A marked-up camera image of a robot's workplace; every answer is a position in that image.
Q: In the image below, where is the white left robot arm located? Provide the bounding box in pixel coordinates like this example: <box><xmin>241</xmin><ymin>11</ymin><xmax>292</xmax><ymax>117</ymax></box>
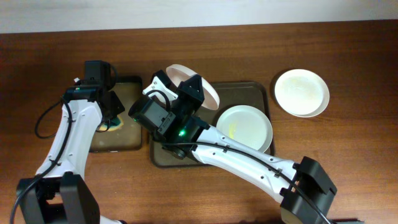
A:
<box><xmin>9</xmin><ymin>60</ymin><xmax>124</xmax><ymax>223</ymax></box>

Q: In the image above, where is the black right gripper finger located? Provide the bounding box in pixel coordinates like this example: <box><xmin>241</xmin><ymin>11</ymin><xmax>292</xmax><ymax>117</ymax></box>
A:
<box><xmin>177</xmin><ymin>74</ymin><xmax>205</xmax><ymax>108</ymax></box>
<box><xmin>151</xmin><ymin>70</ymin><xmax>172</xmax><ymax>90</ymax></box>

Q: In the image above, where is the pale green plate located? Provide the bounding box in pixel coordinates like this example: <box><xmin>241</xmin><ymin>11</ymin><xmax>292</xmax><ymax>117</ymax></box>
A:
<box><xmin>216</xmin><ymin>105</ymin><xmax>273</xmax><ymax>152</ymax></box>

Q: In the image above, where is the pinkish white plate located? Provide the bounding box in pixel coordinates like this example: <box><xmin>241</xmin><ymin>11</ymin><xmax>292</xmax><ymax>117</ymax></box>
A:
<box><xmin>165</xmin><ymin>63</ymin><xmax>221</xmax><ymax>111</ymax></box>

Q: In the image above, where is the large brown serving tray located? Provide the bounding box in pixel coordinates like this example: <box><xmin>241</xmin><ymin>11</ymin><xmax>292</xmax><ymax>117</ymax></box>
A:
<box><xmin>149</xmin><ymin>81</ymin><xmax>276</xmax><ymax>169</ymax></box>

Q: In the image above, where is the green yellow sponge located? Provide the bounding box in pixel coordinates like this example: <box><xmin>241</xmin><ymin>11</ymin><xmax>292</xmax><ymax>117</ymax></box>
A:
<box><xmin>96</xmin><ymin>115</ymin><xmax>124</xmax><ymax>133</ymax></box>

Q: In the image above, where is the small dark sponge tray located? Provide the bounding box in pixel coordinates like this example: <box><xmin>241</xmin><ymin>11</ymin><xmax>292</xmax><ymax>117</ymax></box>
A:
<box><xmin>90</xmin><ymin>76</ymin><xmax>142</xmax><ymax>153</ymax></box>

